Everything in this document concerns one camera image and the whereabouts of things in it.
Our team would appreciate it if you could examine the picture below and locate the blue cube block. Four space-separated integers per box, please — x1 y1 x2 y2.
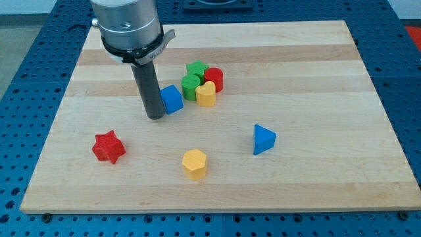
161 85 184 115

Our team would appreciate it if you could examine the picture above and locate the blue triangle block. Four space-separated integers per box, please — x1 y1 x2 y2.
253 124 277 155

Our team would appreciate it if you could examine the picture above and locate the yellow heart block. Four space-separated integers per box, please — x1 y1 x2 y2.
195 81 216 107

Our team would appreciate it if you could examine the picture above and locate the green cylinder block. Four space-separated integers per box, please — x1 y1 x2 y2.
181 74 201 101

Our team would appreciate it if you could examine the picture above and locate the red cylinder block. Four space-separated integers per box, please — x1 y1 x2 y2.
204 67 224 93

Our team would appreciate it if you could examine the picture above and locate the yellow hexagon block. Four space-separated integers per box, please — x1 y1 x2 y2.
182 149 207 180

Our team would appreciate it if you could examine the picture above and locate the green star block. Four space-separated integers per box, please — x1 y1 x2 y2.
186 60 209 85

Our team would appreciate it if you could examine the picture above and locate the wooden board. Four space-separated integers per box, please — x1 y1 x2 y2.
20 20 420 214

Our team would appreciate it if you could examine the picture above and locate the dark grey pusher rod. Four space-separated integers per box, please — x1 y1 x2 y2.
131 61 165 120

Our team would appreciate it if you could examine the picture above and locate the black clamp with grey lever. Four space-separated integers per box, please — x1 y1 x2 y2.
101 29 176 65

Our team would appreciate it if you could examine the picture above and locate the red star block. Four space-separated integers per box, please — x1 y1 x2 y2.
92 130 126 165

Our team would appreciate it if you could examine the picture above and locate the black mounting plate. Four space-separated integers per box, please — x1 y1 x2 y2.
182 0 253 12

